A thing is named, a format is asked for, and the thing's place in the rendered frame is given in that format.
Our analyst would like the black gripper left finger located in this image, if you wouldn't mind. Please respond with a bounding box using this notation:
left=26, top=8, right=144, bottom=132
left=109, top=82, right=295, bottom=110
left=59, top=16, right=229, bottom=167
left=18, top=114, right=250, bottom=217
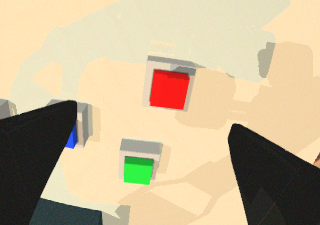
left=0, top=100, right=77, bottom=225

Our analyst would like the red button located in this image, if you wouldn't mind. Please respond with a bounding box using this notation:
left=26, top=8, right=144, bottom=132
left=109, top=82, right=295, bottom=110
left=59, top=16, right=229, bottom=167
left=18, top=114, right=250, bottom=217
left=141, top=56, right=197, bottom=112

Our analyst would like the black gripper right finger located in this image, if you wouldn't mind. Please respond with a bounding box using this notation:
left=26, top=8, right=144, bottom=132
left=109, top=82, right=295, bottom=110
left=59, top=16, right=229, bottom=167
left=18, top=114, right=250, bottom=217
left=227, top=124, right=320, bottom=225

